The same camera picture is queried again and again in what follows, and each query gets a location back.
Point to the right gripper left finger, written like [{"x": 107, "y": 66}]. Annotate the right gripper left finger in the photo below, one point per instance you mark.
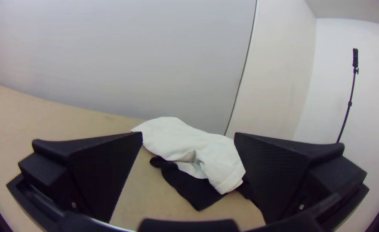
[{"x": 89, "y": 167}]

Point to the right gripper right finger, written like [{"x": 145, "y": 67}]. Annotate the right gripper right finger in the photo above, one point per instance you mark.
[{"x": 279, "y": 174}]

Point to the black garment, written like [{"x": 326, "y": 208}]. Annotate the black garment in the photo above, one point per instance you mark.
[{"x": 189, "y": 190}]

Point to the white garment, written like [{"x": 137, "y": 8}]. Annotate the white garment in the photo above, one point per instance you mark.
[{"x": 189, "y": 145}]

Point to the black tripod stand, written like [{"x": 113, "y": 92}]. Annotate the black tripod stand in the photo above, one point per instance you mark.
[{"x": 355, "y": 58}]

